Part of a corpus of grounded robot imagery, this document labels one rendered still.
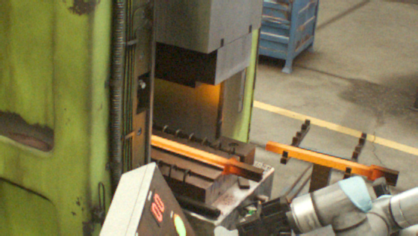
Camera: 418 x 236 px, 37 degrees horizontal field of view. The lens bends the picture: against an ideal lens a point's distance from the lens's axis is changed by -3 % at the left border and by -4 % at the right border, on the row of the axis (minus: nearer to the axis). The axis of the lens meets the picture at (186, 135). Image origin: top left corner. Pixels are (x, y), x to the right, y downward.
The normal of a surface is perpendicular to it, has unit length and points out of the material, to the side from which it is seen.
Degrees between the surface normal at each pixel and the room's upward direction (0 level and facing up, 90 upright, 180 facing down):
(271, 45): 90
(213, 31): 90
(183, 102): 90
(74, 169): 89
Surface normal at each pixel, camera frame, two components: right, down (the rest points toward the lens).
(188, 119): -0.51, 0.35
